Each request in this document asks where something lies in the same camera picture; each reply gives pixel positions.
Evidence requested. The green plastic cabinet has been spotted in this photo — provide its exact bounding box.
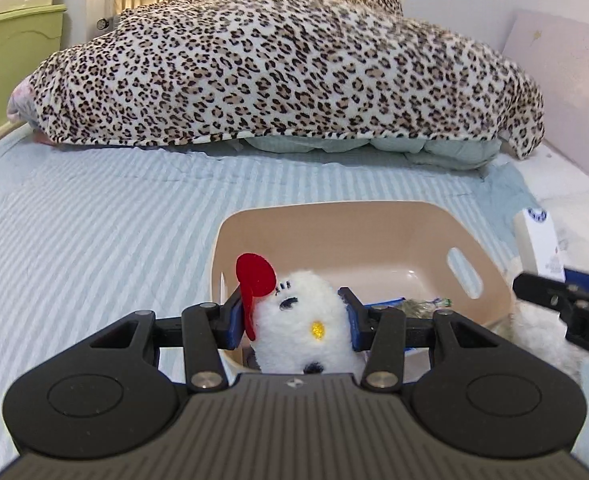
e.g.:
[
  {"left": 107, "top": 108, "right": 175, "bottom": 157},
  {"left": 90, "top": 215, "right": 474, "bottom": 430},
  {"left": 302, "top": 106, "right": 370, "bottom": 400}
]
[{"left": 0, "top": 4, "right": 68, "bottom": 142}]

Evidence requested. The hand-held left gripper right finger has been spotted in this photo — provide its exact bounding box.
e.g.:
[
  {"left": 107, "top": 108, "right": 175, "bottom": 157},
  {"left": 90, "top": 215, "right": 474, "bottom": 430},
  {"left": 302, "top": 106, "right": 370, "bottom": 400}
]
[{"left": 339, "top": 287, "right": 500, "bottom": 392}]

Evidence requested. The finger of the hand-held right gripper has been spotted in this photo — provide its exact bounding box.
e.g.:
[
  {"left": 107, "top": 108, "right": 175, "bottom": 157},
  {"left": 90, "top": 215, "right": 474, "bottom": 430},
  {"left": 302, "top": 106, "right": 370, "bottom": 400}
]
[{"left": 512, "top": 271, "right": 589, "bottom": 322}]

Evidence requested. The blue striped bed sheet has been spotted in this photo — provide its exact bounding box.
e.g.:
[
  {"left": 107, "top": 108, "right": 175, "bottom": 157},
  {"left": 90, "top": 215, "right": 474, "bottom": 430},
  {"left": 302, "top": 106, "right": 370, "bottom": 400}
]
[{"left": 0, "top": 127, "right": 543, "bottom": 466}]

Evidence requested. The leopard print blanket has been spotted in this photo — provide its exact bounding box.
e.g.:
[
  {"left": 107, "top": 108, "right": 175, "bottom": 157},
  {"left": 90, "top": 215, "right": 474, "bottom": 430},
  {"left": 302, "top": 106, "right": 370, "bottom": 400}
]
[{"left": 23, "top": 0, "right": 546, "bottom": 161}]

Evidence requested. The pink flat board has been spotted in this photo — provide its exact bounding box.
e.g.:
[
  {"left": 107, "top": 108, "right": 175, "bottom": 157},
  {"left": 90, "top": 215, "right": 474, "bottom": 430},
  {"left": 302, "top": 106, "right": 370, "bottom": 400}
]
[{"left": 502, "top": 9, "right": 589, "bottom": 181}]

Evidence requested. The pink pillow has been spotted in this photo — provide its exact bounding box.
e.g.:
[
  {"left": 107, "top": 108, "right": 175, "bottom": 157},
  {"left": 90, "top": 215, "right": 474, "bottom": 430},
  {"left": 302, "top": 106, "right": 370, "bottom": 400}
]
[{"left": 7, "top": 76, "right": 38, "bottom": 131}]

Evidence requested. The beige plastic basket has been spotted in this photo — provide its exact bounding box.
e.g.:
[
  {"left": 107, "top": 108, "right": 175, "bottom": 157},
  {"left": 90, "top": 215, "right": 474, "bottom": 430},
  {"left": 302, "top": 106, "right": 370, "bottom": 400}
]
[{"left": 209, "top": 201, "right": 514, "bottom": 376}]

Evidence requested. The white box blue logo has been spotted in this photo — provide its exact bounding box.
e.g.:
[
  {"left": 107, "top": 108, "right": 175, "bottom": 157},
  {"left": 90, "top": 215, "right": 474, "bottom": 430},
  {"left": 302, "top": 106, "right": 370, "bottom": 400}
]
[{"left": 513, "top": 207, "right": 565, "bottom": 283}]

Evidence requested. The light green quilt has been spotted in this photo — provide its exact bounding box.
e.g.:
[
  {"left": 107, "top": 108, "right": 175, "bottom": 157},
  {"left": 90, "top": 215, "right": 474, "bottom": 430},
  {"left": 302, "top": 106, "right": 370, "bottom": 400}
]
[{"left": 229, "top": 134, "right": 503, "bottom": 172}]

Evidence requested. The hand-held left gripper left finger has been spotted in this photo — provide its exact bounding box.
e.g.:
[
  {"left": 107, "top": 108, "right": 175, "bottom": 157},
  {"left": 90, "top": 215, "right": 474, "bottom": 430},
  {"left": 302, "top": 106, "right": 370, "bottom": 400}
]
[{"left": 88, "top": 287, "right": 249, "bottom": 394}]

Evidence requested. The white plush toy red bow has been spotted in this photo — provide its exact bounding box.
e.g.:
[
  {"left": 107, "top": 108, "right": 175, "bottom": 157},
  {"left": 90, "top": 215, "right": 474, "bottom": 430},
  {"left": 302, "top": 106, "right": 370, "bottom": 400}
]
[{"left": 235, "top": 253, "right": 364, "bottom": 375}]

